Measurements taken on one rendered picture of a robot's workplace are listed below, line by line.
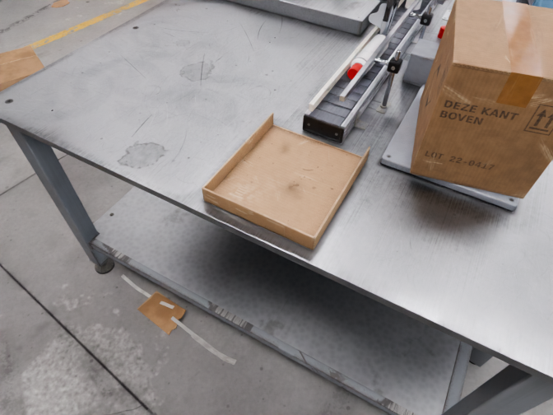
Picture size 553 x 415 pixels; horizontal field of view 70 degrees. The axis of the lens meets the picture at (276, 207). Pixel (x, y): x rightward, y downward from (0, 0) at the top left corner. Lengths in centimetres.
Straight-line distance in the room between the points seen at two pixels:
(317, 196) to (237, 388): 87
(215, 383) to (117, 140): 91
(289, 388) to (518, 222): 95
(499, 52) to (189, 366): 133
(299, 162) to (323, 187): 9
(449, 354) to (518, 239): 61
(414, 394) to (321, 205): 73
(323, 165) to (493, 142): 35
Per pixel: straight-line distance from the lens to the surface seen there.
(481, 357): 166
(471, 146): 89
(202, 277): 146
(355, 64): 113
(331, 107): 103
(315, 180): 89
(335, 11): 152
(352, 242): 80
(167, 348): 161
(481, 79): 80
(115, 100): 119
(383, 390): 134
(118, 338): 168
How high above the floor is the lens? 147
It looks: 50 degrees down
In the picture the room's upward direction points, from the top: 2 degrees clockwise
